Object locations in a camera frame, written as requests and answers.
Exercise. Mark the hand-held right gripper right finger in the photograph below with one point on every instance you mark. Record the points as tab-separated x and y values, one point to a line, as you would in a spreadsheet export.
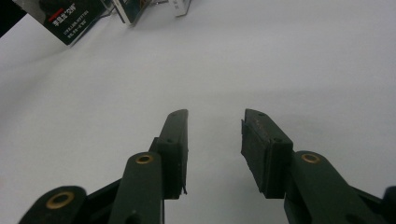
267	155

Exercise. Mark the purple cover magazine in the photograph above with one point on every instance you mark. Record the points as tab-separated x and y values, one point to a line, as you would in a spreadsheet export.
134	11

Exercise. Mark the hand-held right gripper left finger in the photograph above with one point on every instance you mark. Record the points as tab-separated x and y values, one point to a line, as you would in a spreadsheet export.
174	155

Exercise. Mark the black magazine red print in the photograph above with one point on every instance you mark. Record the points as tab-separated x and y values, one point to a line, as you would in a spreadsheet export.
71	21

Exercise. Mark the black curtain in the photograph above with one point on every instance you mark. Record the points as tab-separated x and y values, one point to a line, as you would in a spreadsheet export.
7	15

